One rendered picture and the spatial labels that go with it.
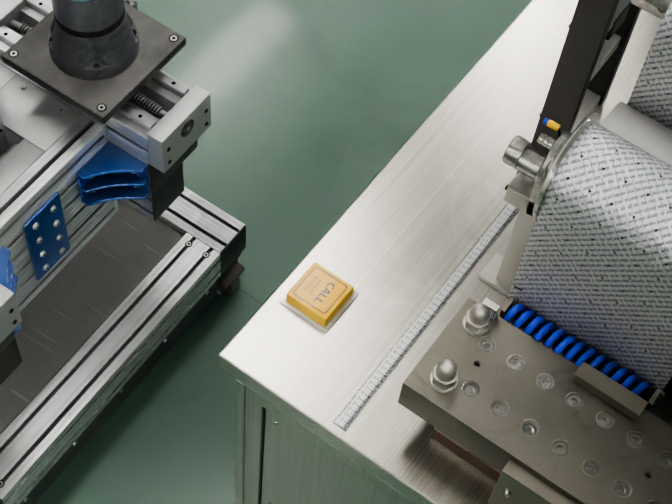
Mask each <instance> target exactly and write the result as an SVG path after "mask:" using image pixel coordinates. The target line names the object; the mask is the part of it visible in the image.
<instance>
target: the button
mask: <svg viewBox="0 0 672 504"><path fill-rule="evenodd" d="M352 293H353V286H352V285H350V284H348V283H347V282H345V281H344V280H342V279H341V278H339V277H338V276H336V275H335V274H333V273H332V272H330V271H328V270H327V269H325V268H324V267H322V266H321V265H319V264H318V263H316V262H315V263H313V265H312V266H311V267H310V268H309V269H308V270H307V271H306V273H305V274H304V275H303V276H302V277H301V278H300V279H299V281H298V282H297V283H296V284H295V285H294V286H293V287H292V288H291V290H290V291H289V292H288V293H287V299H286V301H287V303H289V304H290V305H292V306H293V307H295V308H296V309H298V310H299V311H301V312H302V313H304V314H305V315H307V316H308V317H310V318H311V319H313V320H314V321H316V322H317V323H319V324H320V325H322V326H323V327H325V326H327V324H328V323H329V322H330V321H331V320H332V318H333V317H334V316H335V315H336V314H337V312H338V311H339V310H340V309H341V308H342V307H343V305H344V304H345V303H346V302H347V301H348V299H349V298H350V297H351V296H352Z"/></svg>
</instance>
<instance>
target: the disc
mask: <svg viewBox="0 0 672 504"><path fill-rule="evenodd" d="M594 122H596V123H598V124H600V122H601V115H600V114H599V113H594V114H592V115H591V116H590V117H589V118H588V119H587V120H586V121H585V122H584V123H583V124H582V126H581V127H580V128H579V129H578V131H577V132H576V133H575V135H574V136H573V137H572V139H571V140H570V142H569V143H568V145H567V146H566V148H565V149H564V151H563V152H562V154H561V155H560V157H559V158H558V160H557V162H556V163H555V165H554V167H553V168H552V170H551V172H550V174H549V175H548V177H547V179H546V181H545V183H544V185H543V187H542V189H541V191H540V193H539V195H538V198H537V200H536V202H535V205H534V208H533V218H535V219H536V218H537V215H538V213H539V210H540V207H541V204H542V202H543V199H544V197H545V194H546V192H547V190H548V188H549V186H550V184H551V182H552V180H553V178H554V176H555V175H556V173H557V171H558V169H559V168H560V166H561V164H562V163H563V161H564V160H565V158H566V156H567V155H568V153H569V152H570V150H571V149H572V147H573V146H574V145H575V143H576V142H577V140H578V139H579V138H580V136H581V135H582V134H583V133H584V132H585V130H586V129H587V128H588V127H589V126H590V125H591V124H593V123H594Z"/></svg>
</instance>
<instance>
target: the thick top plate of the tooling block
mask: <svg viewBox="0 0 672 504"><path fill-rule="evenodd" d="M475 304H477V302H476V301H474V300H473V299H471V298H470V297H469V298H468V299H467V300H466V302H465V303H464V304H463V305H462V307H461V308H460V309H459V311H458V312H457V313H456V314H455V316H454V317H453V318H452V320H451V321H450V322H449V323H448V325H447V326H446V327H445V329H444V330H443V331H442V332H441V334H440V335H439V336H438V338H437V339H436V340H435V341H434V343H433V344H432V345H431V347H430V348H429V349H428V351H427V352H426V353H425V354H424V356H423V357H422V358H421V360H420V361H419V362H418V363H417V365H416V366H415V367H414V369H413V370H412V371H411V372H410V374H409V375H408V376H407V378H406V379H405V380H404V381H403V384H402V388H401V392H400V396H399V399H398V403H399V404H401V405H402V406H404V407H405V408H407V409H408V410H410V411H411V412H413V413H414V414H416V415H417V416H419V417H420V418H422V419H423V420H425V421H426V422H428V423H429V424H431V425H432V426H434V427H435V428H437V429H438V430H440V431H441V432H443V433H444V434H445V435H447V436H448V437H450V438H451V439H453V440H454V441H456V442H457V443H459V444H460V445H462V446H463V447H465V448H466V449H468V450H469V451H471V452H472V453H474V454H475V455H477V456H478V457H480V458H481V459H483V460H484V461H486V462H487V463H489V464H490V465H492V466H493V467H495V468H496V469H498V470H499V471H501V472H502V470H503V469H504V467H505V466H506V465H507V463H508V462H509V460H510V459H511V460H513V461H514V462H516V463H517V464H519V465H520V466H522V467H523V468H525V469H526V470H528V471H529V472H531V473H532V474H534V475H535V476H537V477H538V478H540V479H541V480H543V481H544V482H546V483H547V484H549V485H550V486H552V487H553V488H555V489H556V490H558V491H559V492H561V493H562V494H564V495H565V496H567V497H568V498H570V499H571V500H573V501H574V502H576V503H577V504H672V425H670V424H668V423H667V422H665V421H664V420H662V419H661V418H659V417H657V416H656V415H654V414H653V413H651V412H650V411H648V410H646V409H645V408H644V409H643V411H642V412H641V414H640V415H639V417H638V418H637V420H636V421H635V420H633V419H631V418H630V417H628V416H627V415H625V414H624V413H622V412H621V411H619V410H617V409H616V408H614V407H613V406H611V405H610V404H608V403H606V402H605V401H603V400H602V399H600V398H599V397H597V396H595V395H594V394H592V393H591V392H589V391H588V390H586V389H584V388H583V387H581V386H580V385H578V384H577V383H575V382H573V381H572V378H573V376H574V374H575V373H576V371H577V370H578V368H579V367H578V366H577V365H575V364H574V363H572V362H571V361H569V360H567V359H566V358H564V357H563V356H561V355H560V354H558V353H556V352H555V351H553V350H552V349H550V348H549V347H547V346H545V345H544V344H542V343H541V342H539V341H537V340H536V339H534V338H533V337H531V336H530V335H528V334H526V333H525V332H523V331H522V330H520V329H519V328H517V327H515V326H514V325H512V324H511V323H509V322H507V321H506V320H504V319H503V318H501V317H500V316H498V315H497V316H496V317H495V319H494V320H492V319H490V328H489V331H488V332H487V333H486V334H485V335H483V336H479V337H476V336H472V335H469V334H468V333H467V332H466V331H465V330H464V328H463V325H462V321H463V318H464V316H465V315H466V313H467V311H468V310H469V309H471V307H472V306H473V305H475ZM443 359H450V360H452V361H454V362H455V364H456V366H457V369H458V372H457V377H458V383H457V386H456V388H455V389H454V390H453V391H451V392H448V393H441V392H438V391H436V390H435V389H434V388H433V387H432V386H431V384H430V381H429V377H430V374H431V372H432V371H433V369H434V366H435V365H437V364H438V363H439V362H440V361H441V360H443Z"/></svg>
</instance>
